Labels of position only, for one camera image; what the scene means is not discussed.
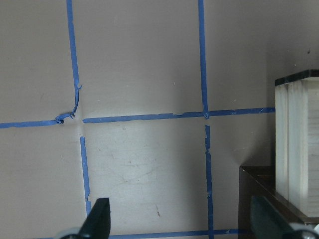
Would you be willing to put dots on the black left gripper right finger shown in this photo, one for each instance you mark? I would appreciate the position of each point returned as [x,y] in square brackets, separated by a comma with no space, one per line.
[266,222]

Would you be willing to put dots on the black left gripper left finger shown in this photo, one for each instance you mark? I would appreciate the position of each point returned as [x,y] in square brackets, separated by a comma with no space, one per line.
[98,223]

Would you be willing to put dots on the light wooden drawer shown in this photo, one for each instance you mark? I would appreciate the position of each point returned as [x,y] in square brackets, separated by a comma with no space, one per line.
[297,140]

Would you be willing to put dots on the dark brown cabinet box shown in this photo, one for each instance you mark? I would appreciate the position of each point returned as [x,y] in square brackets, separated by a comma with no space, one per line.
[260,181]

